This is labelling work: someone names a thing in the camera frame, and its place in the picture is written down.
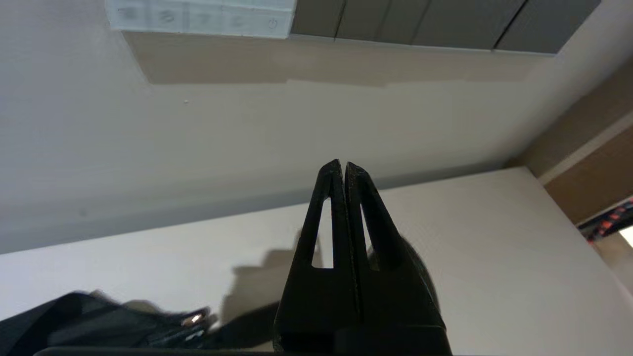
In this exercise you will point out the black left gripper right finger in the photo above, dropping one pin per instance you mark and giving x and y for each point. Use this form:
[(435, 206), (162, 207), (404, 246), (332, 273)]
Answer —
[(395, 296)]

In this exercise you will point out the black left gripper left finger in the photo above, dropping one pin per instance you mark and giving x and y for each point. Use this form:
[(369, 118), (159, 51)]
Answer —
[(316, 296)]

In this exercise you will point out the white wall thermostat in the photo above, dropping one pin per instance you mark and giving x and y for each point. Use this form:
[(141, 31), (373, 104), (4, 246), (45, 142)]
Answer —
[(207, 17)]

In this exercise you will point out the white sideboard cabinet body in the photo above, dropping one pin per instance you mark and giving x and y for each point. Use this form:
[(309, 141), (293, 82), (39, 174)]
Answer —
[(494, 247)]

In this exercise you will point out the black strip with red marks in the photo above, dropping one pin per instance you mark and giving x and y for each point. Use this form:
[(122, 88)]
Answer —
[(608, 222)]

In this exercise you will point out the black folded umbrella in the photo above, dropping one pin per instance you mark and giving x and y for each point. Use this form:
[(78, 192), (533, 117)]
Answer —
[(74, 321)]

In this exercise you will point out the grey triple rocker switch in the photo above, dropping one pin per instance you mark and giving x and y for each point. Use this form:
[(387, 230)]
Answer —
[(366, 20)]

